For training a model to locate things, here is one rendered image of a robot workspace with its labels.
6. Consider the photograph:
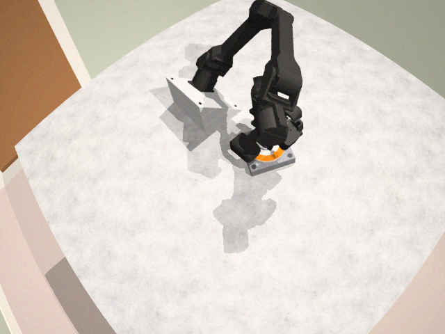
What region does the orange round plate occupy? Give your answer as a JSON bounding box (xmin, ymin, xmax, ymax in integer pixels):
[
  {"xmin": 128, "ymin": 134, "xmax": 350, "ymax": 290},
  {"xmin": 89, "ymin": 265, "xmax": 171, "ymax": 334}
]
[{"xmin": 255, "ymin": 145, "xmax": 284, "ymax": 163}]

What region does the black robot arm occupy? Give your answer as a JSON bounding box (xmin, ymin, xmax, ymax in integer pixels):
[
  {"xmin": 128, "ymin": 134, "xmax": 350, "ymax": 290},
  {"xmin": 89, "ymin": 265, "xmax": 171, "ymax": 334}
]
[{"xmin": 188, "ymin": 0, "xmax": 303, "ymax": 151}]

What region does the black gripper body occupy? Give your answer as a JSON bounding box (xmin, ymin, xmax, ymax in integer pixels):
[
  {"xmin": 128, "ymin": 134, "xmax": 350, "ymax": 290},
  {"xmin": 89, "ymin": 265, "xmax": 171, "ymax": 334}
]
[{"xmin": 230, "ymin": 105, "xmax": 302, "ymax": 163}]

